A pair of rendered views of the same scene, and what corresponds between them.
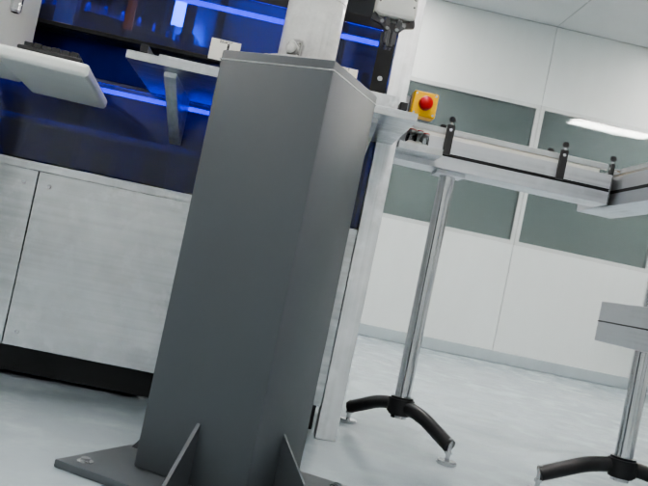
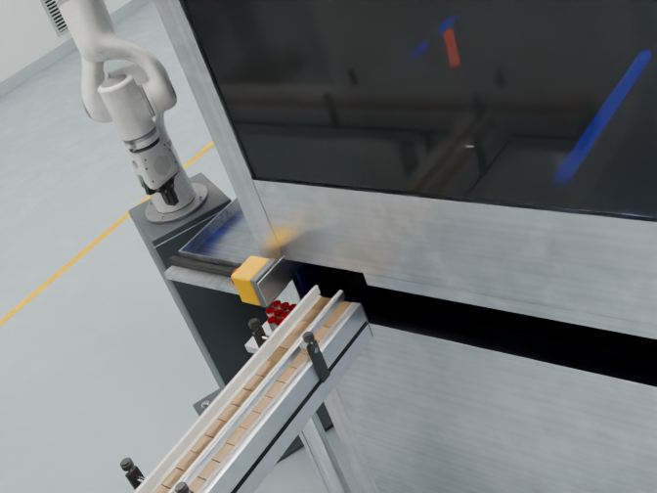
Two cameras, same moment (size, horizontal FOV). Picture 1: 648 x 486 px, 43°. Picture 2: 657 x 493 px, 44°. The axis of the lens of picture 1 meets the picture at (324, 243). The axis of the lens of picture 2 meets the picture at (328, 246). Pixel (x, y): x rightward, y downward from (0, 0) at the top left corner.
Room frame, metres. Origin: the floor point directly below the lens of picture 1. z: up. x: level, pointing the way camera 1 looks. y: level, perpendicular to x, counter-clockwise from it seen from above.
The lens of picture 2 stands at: (3.54, -0.99, 1.92)
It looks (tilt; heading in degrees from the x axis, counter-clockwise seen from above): 33 degrees down; 139
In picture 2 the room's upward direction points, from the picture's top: 20 degrees counter-clockwise
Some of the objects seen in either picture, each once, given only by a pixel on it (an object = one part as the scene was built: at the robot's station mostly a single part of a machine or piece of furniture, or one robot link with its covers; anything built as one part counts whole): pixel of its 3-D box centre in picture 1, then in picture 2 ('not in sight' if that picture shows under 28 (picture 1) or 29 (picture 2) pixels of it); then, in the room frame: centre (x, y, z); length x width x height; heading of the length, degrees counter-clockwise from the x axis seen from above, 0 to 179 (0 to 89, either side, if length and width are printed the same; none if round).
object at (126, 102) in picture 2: not in sight; (128, 105); (1.96, -0.05, 1.29); 0.09 x 0.08 x 0.13; 58
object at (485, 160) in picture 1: (499, 158); (236, 425); (2.54, -0.48, 0.92); 0.69 x 0.15 x 0.16; 94
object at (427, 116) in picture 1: (422, 106); (258, 281); (2.38, -0.20, 1.00); 0.08 x 0.07 x 0.07; 4
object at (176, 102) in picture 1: (173, 111); not in sight; (2.14, 0.46, 0.80); 0.34 x 0.03 x 0.13; 4
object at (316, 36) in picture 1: (311, 30); (164, 177); (1.69, 0.11, 0.95); 0.19 x 0.19 x 0.18
